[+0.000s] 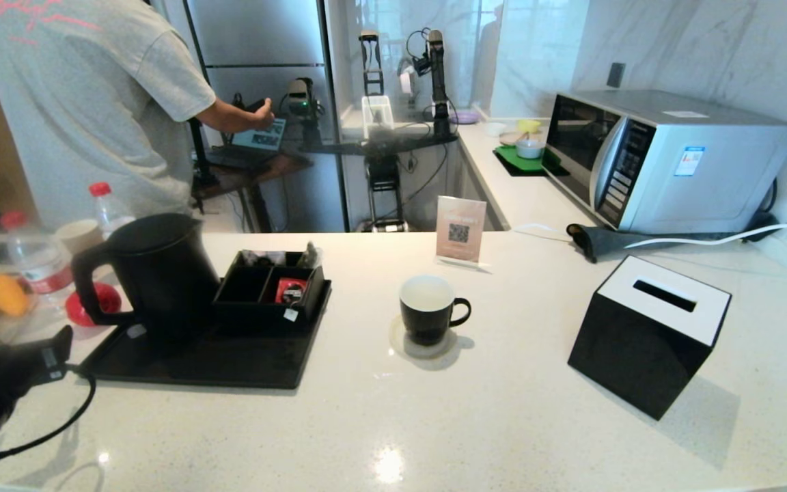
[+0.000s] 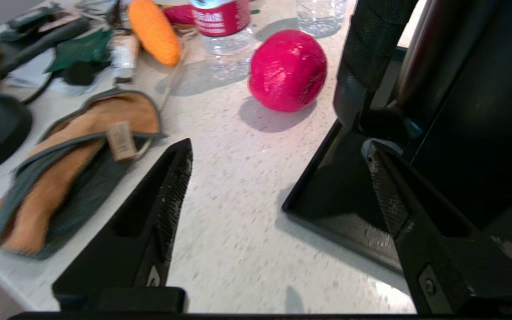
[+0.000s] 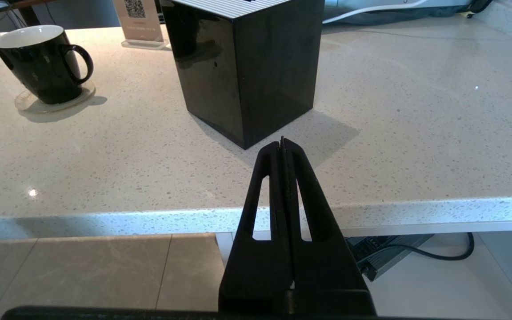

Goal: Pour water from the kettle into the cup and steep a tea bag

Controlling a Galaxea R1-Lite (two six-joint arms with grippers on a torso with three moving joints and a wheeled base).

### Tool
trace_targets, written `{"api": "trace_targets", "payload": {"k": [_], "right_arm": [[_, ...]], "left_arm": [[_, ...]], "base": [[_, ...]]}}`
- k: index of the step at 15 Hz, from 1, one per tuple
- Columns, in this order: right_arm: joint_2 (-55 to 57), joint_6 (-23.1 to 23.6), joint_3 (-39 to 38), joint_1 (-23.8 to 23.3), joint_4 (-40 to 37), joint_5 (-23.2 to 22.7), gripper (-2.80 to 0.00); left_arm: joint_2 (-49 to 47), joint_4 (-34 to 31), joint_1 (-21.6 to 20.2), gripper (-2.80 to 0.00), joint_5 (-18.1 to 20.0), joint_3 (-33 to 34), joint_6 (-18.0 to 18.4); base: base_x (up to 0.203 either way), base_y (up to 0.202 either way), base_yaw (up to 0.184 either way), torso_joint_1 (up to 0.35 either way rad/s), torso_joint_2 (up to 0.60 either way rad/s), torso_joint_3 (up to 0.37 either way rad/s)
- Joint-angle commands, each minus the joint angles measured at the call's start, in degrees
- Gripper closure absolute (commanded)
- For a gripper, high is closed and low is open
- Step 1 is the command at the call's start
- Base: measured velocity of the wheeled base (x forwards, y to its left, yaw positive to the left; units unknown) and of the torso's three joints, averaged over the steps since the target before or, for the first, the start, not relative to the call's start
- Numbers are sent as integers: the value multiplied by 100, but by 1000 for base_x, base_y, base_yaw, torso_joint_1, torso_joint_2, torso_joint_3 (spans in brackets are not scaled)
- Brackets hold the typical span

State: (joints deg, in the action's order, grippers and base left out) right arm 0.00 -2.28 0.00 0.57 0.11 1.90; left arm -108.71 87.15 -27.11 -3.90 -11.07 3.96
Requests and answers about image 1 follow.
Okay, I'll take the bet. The black electric kettle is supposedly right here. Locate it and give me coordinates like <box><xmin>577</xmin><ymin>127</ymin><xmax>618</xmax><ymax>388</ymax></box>
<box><xmin>71</xmin><ymin>213</ymin><xmax>222</xmax><ymax>341</ymax></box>

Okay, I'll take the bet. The red sachet packet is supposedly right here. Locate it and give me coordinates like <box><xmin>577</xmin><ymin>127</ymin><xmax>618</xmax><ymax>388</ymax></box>
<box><xmin>276</xmin><ymin>277</ymin><xmax>308</xmax><ymax>305</ymax></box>

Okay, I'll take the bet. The orange fruit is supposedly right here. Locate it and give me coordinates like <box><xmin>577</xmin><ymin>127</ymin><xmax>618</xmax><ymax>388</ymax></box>
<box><xmin>0</xmin><ymin>273</ymin><xmax>29</xmax><ymax>316</ymax></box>

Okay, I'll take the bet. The clear water bottle red cap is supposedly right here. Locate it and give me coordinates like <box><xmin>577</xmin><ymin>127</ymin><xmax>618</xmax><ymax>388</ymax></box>
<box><xmin>0</xmin><ymin>211</ymin><xmax>74</xmax><ymax>315</ymax></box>
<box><xmin>89</xmin><ymin>182</ymin><xmax>136</xmax><ymax>238</ymax></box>

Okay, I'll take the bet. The red round disc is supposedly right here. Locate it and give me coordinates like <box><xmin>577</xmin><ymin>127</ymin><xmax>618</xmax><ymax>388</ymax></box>
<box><xmin>66</xmin><ymin>282</ymin><xmax>123</xmax><ymax>327</ymax></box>

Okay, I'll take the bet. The beige paper cup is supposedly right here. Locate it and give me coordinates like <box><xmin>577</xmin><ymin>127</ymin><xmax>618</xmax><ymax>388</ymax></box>
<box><xmin>55</xmin><ymin>219</ymin><xmax>104</xmax><ymax>255</ymax></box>

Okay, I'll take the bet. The black serving tray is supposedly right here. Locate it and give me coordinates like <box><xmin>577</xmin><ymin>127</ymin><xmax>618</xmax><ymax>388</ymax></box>
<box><xmin>79</xmin><ymin>277</ymin><xmax>333</xmax><ymax>390</ymax></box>

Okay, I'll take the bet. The black compartment organizer box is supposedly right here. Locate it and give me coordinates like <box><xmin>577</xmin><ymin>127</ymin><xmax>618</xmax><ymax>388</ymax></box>
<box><xmin>213</xmin><ymin>250</ymin><xmax>327</xmax><ymax>333</ymax></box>

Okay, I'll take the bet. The person in grey t-shirt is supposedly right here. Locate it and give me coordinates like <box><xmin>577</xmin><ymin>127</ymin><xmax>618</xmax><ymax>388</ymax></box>
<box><xmin>0</xmin><ymin>0</ymin><xmax>276</xmax><ymax>226</ymax></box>

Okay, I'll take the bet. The brown wooden desk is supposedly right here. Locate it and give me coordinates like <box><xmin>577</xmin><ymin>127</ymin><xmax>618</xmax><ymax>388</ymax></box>
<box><xmin>192</xmin><ymin>154</ymin><xmax>314</xmax><ymax>233</ymax></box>

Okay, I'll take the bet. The open laptop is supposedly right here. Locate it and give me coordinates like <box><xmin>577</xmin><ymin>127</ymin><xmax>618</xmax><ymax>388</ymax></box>
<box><xmin>206</xmin><ymin>118</ymin><xmax>287</xmax><ymax>170</ymax></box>

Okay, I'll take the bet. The black mug white inside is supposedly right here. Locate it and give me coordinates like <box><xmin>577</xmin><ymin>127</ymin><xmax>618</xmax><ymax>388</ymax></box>
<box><xmin>399</xmin><ymin>274</ymin><xmax>471</xmax><ymax>346</ymax></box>

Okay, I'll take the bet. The silver refrigerator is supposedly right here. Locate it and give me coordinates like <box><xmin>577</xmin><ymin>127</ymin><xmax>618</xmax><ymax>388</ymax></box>
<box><xmin>185</xmin><ymin>0</ymin><xmax>350</xmax><ymax>233</ymax></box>

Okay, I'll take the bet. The round translucent coaster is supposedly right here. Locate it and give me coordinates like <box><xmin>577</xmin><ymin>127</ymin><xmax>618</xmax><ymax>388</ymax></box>
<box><xmin>389</xmin><ymin>316</ymin><xmax>460</xmax><ymax>361</ymax></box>

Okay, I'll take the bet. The black upright stand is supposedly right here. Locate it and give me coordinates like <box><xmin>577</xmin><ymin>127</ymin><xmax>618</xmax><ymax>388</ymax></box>
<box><xmin>358</xmin><ymin>29</ymin><xmax>385</xmax><ymax>96</ymax></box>

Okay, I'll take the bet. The QR code sign stand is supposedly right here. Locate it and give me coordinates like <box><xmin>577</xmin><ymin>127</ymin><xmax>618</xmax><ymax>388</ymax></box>
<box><xmin>434</xmin><ymin>196</ymin><xmax>488</xmax><ymax>269</ymax></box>

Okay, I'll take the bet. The green mat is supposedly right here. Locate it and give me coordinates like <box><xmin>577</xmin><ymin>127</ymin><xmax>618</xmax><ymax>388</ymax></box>
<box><xmin>493</xmin><ymin>143</ymin><xmax>562</xmax><ymax>177</ymax></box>

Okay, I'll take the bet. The dark grey cloth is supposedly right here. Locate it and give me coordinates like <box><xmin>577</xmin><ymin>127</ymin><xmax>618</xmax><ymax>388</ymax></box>
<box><xmin>566</xmin><ymin>223</ymin><xmax>756</xmax><ymax>264</ymax></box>

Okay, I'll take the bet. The black tissue box white top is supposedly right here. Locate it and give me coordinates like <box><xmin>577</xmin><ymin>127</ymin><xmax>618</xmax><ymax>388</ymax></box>
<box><xmin>567</xmin><ymin>255</ymin><xmax>732</xmax><ymax>420</ymax></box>

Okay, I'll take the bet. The silver microwave oven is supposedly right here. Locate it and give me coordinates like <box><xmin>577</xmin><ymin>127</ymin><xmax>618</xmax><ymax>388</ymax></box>
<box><xmin>542</xmin><ymin>89</ymin><xmax>787</xmax><ymax>235</ymax></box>

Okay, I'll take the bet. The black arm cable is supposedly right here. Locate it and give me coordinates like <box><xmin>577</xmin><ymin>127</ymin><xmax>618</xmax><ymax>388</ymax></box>
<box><xmin>0</xmin><ymin>366</ymin><xmax>97</xmax><ymax>465</ymax></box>

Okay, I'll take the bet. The camera on tripod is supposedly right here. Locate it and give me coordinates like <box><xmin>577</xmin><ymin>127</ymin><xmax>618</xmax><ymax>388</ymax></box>
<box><xmin>280</xmin><ymin>77</ymin><xmax>325</xmax><ymax>148</ymax></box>

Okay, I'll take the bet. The white wire rack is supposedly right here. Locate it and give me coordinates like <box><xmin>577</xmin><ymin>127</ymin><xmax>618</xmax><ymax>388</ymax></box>
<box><xmin>361</xmin><ymin>95</ymin><xmax>395</xmax><ymax>139</ymax></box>

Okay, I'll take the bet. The white power cable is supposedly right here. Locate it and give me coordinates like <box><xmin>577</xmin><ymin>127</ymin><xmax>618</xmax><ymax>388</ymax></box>
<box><xmin>624</xmin><ymin>213</ymin><xmax>787</xmax><ymax>249</ymax></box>

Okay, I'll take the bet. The black power cable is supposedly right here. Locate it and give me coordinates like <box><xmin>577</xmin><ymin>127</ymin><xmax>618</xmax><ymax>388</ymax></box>
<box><xmin>742</xmin><ymin>179</ymin><xmax>787</xmax><ymax>240</ymax></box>

